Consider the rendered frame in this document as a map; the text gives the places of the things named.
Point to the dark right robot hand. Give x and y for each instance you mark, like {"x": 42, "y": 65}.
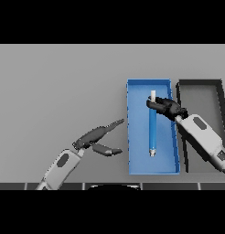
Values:
{"x": 168, "y": 108}

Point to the dark left robot hand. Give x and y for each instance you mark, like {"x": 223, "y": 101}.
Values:
{"x": 92, "y": 136}

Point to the blue pipe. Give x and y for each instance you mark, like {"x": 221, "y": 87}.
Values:
{"x": 152, "y": 134}

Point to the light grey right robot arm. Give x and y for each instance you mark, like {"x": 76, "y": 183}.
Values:
{"x": 203, "y": 139}

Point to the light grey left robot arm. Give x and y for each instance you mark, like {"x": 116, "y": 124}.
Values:
{"x": 59, "y": 168}

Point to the dark grey bin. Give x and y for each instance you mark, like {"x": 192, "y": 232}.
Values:
{"x": 201, "y": 97}

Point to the blue bin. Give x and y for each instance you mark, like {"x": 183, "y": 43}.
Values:
{"x": 138, "y": 143}

